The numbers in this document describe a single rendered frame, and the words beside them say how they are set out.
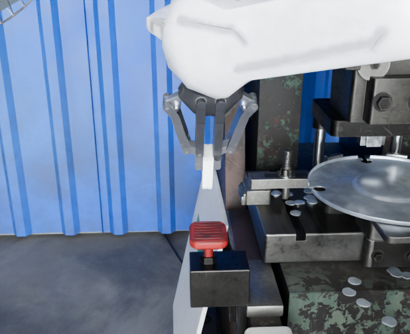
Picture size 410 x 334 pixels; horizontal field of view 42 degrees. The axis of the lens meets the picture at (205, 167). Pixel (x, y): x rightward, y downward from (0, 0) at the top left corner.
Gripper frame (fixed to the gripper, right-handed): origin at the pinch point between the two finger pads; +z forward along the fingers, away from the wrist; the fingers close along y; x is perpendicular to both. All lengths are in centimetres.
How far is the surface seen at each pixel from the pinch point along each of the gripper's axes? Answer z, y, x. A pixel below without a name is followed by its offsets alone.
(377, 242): 17.2, 30.0, -2.5
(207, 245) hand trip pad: 8.8, -0.1, -8.2
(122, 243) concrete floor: 134, -30, 78
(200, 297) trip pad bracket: 17.9, -1.1, -12.0
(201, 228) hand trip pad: 10.1, -0.8, -4.2
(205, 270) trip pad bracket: 13.6, -0.3, -9.6
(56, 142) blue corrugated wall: 95, -55, 101
